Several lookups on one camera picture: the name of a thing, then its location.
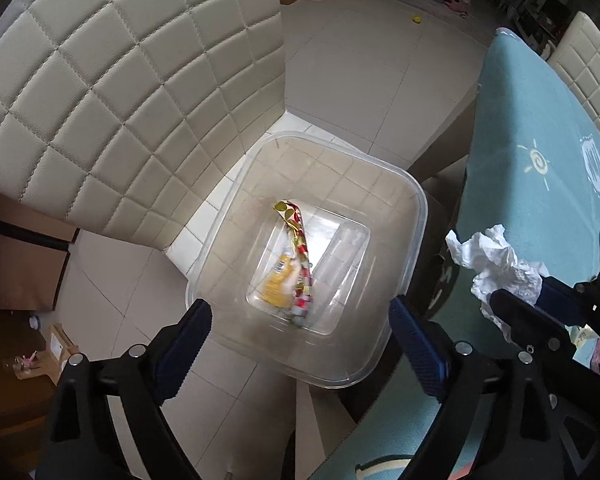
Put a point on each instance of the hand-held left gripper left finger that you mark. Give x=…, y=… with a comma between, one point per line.
x=185, y=355

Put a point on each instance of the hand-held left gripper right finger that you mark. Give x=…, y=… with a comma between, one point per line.
x=420, y=355

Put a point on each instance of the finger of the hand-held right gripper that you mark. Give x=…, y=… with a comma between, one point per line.
x=525, y=325
x=560, y=300

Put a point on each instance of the white tissue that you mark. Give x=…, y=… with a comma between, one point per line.
x=495, y=265

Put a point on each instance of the clear plastic container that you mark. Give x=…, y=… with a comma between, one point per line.
x=330, y=170

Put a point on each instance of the cream printed wrapper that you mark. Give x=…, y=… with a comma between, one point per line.
x=584, y=336

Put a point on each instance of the beige furniture panel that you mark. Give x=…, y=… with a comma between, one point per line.
x=325, y=410

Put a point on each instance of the yellow snack packet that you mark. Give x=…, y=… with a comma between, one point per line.
x=277, y=285

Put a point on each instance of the clear plastic cup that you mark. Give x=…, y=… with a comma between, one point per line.
x=340, y=260

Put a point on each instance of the small wooden holder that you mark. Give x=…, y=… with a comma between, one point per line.
x=60, y=350

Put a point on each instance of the white round cap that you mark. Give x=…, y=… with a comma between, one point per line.
x=35, y=321

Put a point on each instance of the red gold dotted wrapper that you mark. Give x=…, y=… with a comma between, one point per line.
x=297, y=240

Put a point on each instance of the small glass jar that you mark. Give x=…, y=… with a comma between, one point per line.
x=17, y=365

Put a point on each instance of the brown wooden cabinet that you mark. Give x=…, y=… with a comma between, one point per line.
x=20, y=270

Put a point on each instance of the light blue printed tablecloth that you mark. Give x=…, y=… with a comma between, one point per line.
x=520, y=110

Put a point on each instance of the cream quilted leather chair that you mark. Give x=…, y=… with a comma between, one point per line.
x=590, y=60
x=105, y=85

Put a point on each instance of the dark furniture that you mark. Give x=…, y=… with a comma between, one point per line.
x=540, y=10

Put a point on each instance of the pink floor item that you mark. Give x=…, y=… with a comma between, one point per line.
x=457, y=4

